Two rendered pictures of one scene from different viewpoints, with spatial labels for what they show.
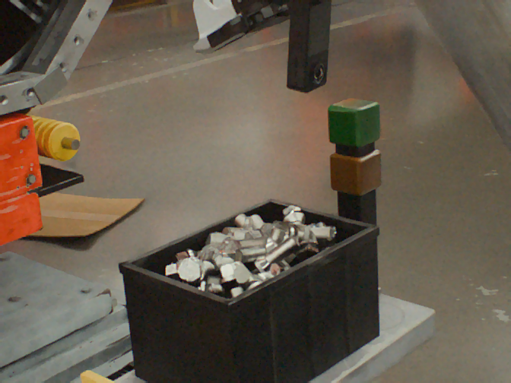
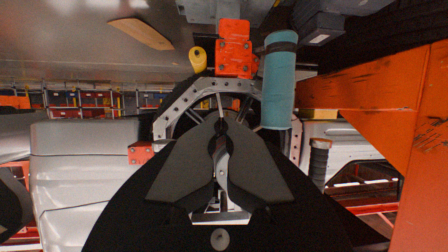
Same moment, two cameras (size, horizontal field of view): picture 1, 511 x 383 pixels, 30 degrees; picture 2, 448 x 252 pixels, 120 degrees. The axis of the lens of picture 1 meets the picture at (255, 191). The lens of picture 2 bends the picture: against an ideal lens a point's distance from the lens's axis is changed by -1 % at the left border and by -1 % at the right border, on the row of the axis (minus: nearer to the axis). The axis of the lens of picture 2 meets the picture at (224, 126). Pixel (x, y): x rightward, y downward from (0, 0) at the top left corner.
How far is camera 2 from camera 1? 1.04 m
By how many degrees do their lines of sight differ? 59
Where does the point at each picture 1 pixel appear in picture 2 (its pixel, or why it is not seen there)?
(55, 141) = (203, 57)
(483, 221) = not seen: outside the picture
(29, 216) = (226, 27)
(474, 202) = not seen: outside the picture
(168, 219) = (98, 9)
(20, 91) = (218, 85)
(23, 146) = (222, 61)
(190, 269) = not seen: outside the picture
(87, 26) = (179, 104)
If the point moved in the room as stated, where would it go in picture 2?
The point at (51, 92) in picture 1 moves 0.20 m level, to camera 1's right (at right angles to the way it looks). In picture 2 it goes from (203, 80) to (137, 66)
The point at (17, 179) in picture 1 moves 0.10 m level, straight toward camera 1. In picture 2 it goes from (229, 47) to (253, 35)
